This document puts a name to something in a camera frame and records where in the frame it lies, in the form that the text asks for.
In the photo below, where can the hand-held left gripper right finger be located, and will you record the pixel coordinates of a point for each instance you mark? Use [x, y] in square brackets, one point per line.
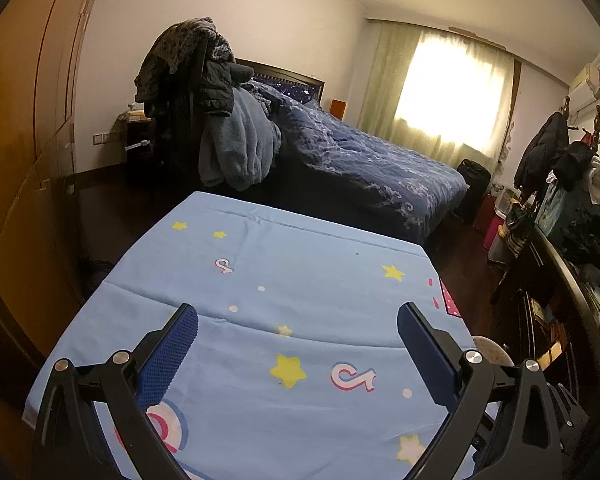
[427, 360]

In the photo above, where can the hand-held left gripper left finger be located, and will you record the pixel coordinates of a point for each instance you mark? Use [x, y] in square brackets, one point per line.
[167, 355]

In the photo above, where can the white plastic waste bin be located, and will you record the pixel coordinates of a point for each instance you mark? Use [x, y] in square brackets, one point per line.
[492, 352]

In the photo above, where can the dark wooden desk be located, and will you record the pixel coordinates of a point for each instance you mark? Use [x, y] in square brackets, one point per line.
[545, 280]

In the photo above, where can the light blue printed tablecloth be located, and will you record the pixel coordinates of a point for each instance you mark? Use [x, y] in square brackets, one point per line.
[290, 280]

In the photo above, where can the pink box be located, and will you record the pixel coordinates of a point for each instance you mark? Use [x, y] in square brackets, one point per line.
[494, 232]

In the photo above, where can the red box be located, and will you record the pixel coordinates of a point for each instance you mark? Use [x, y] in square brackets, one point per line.
[482, 212]

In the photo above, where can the dark folded clothes stack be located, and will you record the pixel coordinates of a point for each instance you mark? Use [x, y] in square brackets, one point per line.
[590, 235]

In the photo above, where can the black suitcase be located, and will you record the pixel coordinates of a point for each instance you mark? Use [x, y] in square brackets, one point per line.
[472, 185]

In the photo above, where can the dark nightstand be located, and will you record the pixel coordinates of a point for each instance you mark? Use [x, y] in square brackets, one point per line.
[137, 160]

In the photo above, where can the blue patterned duvet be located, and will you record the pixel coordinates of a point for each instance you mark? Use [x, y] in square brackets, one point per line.
[370, 170]

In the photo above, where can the light blue printed bag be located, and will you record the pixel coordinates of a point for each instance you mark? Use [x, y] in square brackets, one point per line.
[555, 207]

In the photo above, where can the black hanging jacket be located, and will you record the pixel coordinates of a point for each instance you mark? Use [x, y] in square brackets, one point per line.
[540, 150]

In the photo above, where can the black chair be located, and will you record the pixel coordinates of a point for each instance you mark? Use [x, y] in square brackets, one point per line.
[182, 115]

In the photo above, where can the wooden wardrobe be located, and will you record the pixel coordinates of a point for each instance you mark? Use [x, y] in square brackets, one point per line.
[30, 135]

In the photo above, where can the orange wooden board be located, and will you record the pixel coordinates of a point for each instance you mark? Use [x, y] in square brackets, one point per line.
[338, 110]

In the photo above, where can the pale sheer curtain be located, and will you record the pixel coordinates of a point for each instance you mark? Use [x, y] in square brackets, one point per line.
[455, 90]

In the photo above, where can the dark jacket pile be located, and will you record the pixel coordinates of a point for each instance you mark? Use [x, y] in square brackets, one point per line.
[190, 55]

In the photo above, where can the dark wooden bed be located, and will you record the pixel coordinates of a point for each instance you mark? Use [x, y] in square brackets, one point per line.
[290, 77]

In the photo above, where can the white air conditioner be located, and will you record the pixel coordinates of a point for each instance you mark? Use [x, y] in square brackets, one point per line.
[587, 82]

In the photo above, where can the wall socket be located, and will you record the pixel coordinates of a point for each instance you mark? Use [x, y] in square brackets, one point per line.
[104, 138]

